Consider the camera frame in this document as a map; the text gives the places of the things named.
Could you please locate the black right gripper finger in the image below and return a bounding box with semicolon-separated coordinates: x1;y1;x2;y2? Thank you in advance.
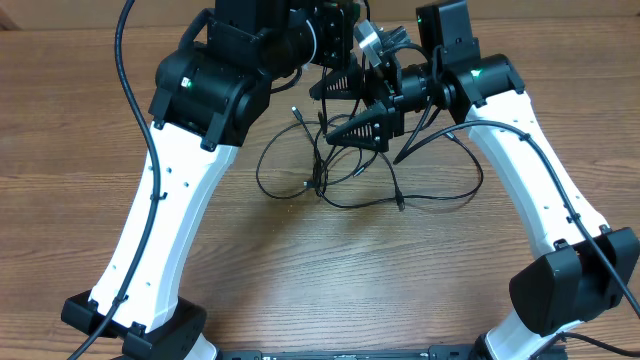
309;67;364;100
326;102;390;152

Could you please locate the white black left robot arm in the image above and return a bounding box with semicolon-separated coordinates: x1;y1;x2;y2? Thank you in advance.
61;0;361;359

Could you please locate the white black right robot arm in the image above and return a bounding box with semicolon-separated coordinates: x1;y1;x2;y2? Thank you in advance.
310;1;639;359

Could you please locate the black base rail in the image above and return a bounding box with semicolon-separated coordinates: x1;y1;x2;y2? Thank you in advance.
216;344;490;360

